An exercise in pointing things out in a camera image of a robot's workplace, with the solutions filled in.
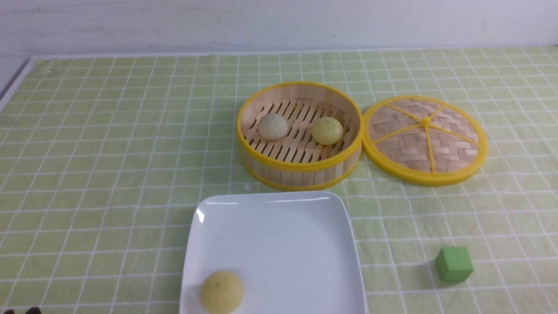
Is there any white square plate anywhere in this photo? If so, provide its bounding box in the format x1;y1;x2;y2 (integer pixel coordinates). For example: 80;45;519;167
179;191;369;314

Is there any yellow bamboo steamer basket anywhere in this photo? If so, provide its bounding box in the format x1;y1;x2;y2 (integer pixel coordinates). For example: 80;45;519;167
236;82;364;191

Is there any white steamed bun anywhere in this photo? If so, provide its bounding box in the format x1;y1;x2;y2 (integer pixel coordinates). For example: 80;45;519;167
258;114;289;141

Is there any yellow steamed bun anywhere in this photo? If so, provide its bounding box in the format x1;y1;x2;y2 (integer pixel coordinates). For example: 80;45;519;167
199;270;245;314
311;116;344;146

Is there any yellow bamboo steamer lid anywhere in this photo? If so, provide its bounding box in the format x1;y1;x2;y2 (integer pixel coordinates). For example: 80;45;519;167
362;95;488;187

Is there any green cube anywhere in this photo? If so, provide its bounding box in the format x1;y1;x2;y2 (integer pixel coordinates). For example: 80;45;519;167
435;246;474;283

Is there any yellow steamed bun front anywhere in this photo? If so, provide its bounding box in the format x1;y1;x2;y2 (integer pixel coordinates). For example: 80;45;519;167
199;270;245;314

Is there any green checkered tablecloth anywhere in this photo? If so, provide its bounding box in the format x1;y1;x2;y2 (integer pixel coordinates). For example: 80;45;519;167
0;47;558;314

